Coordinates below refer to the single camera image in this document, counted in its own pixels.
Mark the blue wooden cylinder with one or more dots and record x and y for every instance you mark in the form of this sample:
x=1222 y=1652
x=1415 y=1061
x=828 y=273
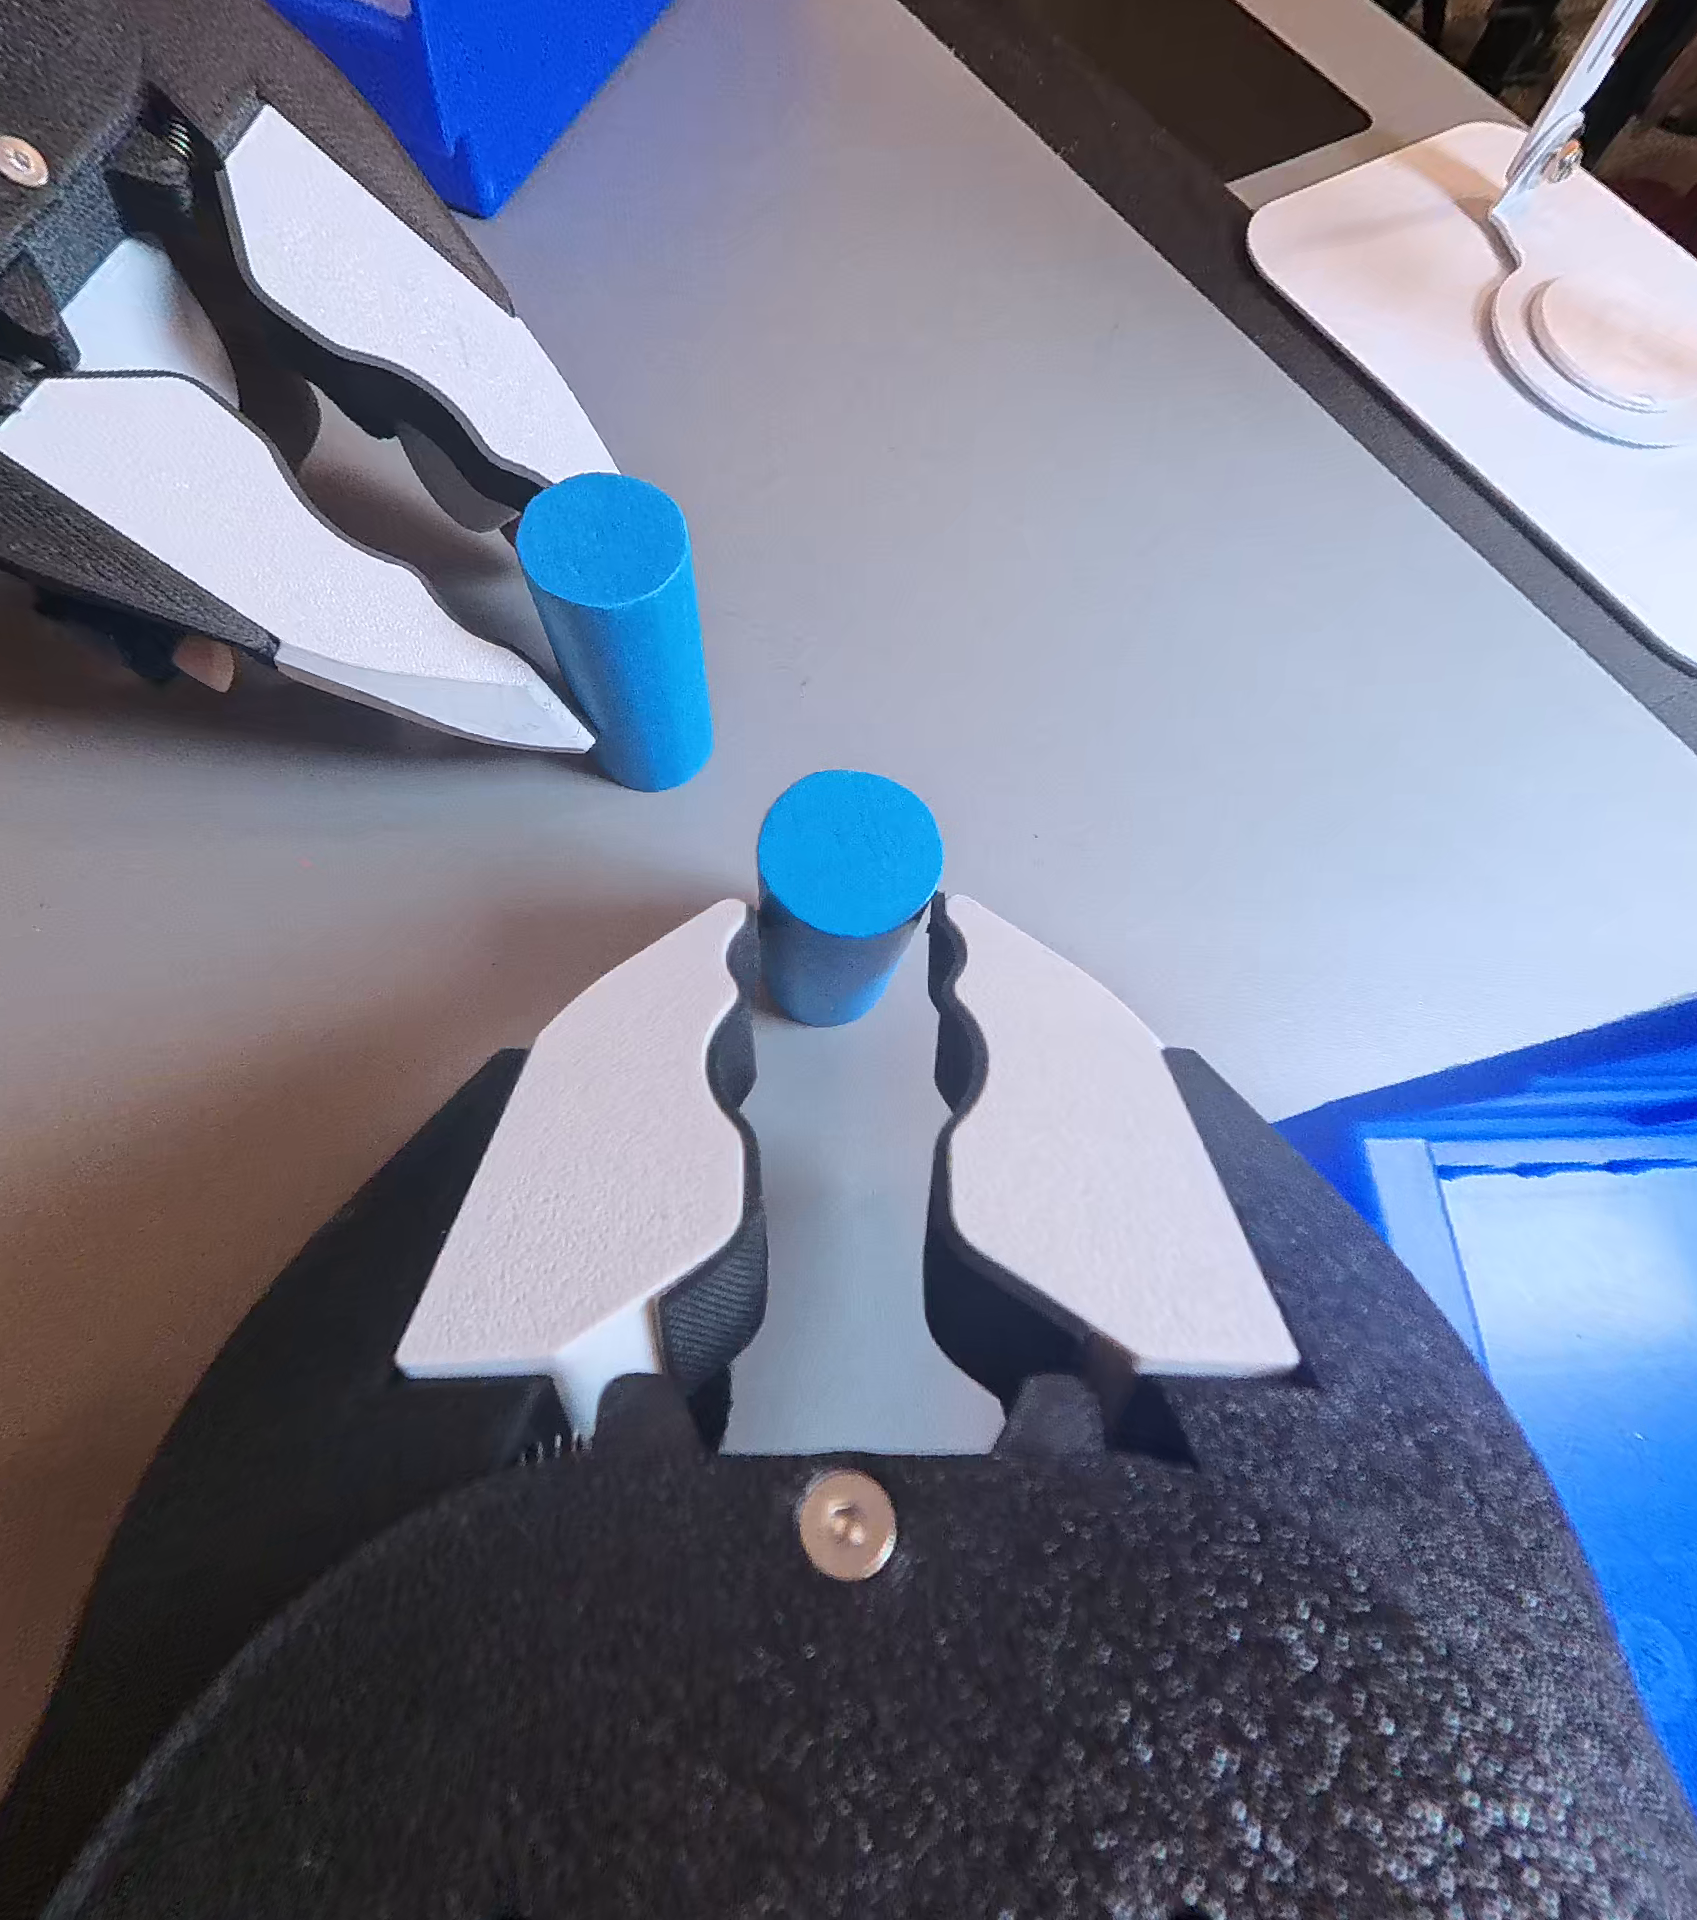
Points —
x=849 y=855
x=620 y=645

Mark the white document stand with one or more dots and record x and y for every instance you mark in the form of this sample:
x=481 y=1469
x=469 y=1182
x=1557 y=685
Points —
x=1540 y=452

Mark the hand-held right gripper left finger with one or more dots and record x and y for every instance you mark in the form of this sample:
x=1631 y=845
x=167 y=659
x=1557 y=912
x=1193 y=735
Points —
x=592 y=1203

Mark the blue plastic bin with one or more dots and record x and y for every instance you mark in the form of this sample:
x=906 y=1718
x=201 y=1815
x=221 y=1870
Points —
x=1618 y=1351
x=512 y=72

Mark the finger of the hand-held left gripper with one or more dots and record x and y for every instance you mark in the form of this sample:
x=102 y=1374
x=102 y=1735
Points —
x=398 y=285
x=265 y=530

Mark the person's left hand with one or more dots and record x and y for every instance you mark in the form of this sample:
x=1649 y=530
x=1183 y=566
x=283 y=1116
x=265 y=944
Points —
x=210 y=659

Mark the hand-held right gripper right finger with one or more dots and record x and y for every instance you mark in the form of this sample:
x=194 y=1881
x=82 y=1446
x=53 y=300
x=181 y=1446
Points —
x=1101 y=1190

